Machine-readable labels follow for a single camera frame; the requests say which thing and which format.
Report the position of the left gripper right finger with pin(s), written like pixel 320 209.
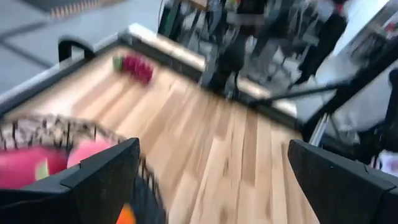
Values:
pixel 335 193

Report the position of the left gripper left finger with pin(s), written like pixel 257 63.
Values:
pixel 93 193

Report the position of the orange fruit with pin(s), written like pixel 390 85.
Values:
pixel 127 216

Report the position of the red grape bunch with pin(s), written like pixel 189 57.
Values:
pixel 136 67

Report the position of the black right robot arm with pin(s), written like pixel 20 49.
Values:
pixel 230 59

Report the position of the hazard striped floor mat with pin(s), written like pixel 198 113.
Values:
pixel 81 6

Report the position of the black arched bracket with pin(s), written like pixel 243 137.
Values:
pixel 70 42

